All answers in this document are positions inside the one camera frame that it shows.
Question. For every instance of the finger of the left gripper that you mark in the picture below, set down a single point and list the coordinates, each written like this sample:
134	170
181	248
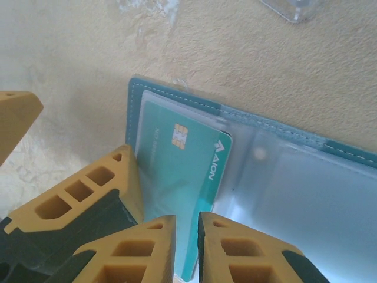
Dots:
14	123
123	177

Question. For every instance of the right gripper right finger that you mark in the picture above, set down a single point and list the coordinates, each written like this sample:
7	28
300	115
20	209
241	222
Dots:
241	259

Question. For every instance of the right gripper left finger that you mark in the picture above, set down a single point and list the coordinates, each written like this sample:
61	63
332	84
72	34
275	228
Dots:
132	253

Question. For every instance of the green AION chip card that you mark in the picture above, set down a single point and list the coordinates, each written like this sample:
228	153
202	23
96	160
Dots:
182	165

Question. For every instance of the teal leather card holder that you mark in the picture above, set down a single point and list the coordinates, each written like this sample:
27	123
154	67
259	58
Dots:
294	191

